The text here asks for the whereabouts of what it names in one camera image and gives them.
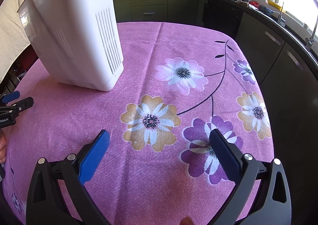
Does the person's left hand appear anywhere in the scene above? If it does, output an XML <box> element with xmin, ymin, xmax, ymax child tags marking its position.
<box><xmin>0</xmin><ymin>131</ymin><xmax>7</xmax><ymax>164</ymax></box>

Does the person's right hand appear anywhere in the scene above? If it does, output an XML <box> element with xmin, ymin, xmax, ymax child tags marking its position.
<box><xmin>179</xmin><ymin>216</ymin><xmax>194</xmax><ymax>225</ymax></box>

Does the white hanging cloth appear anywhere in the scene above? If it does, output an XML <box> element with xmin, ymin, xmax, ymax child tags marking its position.
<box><xmin>0</xmin><ymin>0</ymin><xmax>30</xmax><ymax>80</ymax></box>

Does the white plastic utensil holder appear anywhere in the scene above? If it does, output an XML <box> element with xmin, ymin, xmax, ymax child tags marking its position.
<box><xmin>18</xmin><ymin>0</ymin><xmax>123</xmax><ymax>91</ymax></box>

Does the chrome sink faucet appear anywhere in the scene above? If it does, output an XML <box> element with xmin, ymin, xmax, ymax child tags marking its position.
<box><xmin>305</xmin><ymin>18</ymin><xmax>318</xmax><ymax>52</ymax></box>

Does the pink floral tablecloth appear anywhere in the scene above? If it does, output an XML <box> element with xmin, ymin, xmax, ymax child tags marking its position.
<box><xmin>3</xmin><ymin>23</ymin><xmax>274</xmax><ymax>224</ymax></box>

